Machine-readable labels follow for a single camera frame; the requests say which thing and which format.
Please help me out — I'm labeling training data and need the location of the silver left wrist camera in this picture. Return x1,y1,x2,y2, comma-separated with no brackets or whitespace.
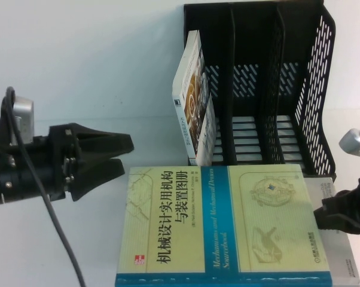
11,95,35,145

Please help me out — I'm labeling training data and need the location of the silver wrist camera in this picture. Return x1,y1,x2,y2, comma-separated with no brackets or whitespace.
338,127,360,160
11,95,35,145

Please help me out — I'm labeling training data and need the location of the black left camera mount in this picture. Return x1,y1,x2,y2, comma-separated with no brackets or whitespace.
0,97,52,158

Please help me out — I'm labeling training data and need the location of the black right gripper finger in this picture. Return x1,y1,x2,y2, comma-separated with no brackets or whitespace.
313,175,360,233
336,215,360,237

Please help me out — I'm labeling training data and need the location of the black plastic book stand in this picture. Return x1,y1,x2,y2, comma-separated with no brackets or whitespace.
182,0,338,182

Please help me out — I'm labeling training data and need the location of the blue and grey DTC book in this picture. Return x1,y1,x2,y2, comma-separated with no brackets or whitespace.
302,176,360,287

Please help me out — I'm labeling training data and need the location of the white book with gear cover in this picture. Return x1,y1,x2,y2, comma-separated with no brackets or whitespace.
171,29,216,167

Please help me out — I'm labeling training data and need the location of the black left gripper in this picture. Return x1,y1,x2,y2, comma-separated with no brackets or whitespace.
47,121,135,202

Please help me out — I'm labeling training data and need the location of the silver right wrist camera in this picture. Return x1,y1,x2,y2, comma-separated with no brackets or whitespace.
338,127,360,160

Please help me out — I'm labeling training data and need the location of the yellow and blue mechanisms book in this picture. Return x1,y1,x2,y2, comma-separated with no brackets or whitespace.
114,163,333,287

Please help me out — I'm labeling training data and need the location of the black camera cable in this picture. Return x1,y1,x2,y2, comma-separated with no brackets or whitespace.
4,86,87,287

